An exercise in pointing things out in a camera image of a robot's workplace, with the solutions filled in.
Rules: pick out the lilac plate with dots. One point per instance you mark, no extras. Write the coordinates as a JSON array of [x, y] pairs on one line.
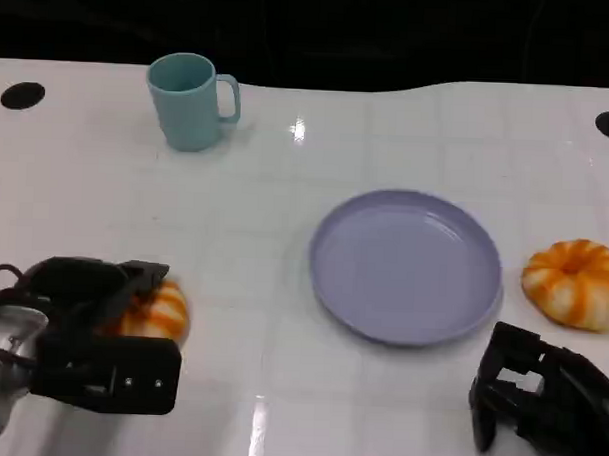
[[405, 269]]

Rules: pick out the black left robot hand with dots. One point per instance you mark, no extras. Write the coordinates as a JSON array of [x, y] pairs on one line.
[[82, 285]]

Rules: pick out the orange white toy bread roll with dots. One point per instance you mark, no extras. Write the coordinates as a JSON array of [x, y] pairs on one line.
[[164, 315], [575, 295]]

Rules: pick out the pale green mug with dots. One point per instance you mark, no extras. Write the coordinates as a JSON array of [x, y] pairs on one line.
[[186, 116]]

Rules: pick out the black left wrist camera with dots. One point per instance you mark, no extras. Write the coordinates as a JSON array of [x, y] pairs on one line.
[[139, 367]]

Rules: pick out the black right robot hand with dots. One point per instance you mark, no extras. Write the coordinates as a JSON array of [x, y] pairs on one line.
[[574, 397]]

